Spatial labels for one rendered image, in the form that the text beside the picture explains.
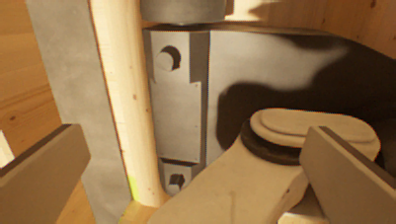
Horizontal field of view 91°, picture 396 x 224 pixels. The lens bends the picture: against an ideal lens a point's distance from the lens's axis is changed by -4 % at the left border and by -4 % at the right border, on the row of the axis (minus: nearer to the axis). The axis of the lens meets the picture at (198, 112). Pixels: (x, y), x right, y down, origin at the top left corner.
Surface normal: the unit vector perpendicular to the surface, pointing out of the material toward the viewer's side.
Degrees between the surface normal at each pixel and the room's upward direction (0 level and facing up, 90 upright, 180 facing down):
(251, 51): 0
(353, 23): 0
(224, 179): 90
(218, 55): 0
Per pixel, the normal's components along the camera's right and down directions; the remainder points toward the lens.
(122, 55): -0.21, 0.47
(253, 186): 0.00, -0.88
